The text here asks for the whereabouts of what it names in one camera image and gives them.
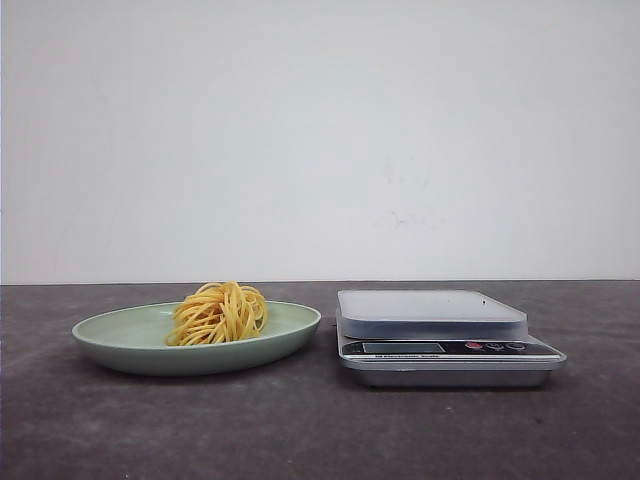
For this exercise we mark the yellow vermicelli noodle bundle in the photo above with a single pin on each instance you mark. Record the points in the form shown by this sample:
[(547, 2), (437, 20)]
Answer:
[(218, 313)]

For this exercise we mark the silver digital kitchen scale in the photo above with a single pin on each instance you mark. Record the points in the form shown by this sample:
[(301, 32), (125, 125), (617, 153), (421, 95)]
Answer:
[(440, 339)]

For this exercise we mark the light green plate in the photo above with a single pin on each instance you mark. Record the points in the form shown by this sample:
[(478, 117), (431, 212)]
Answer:
[(131, 340)]

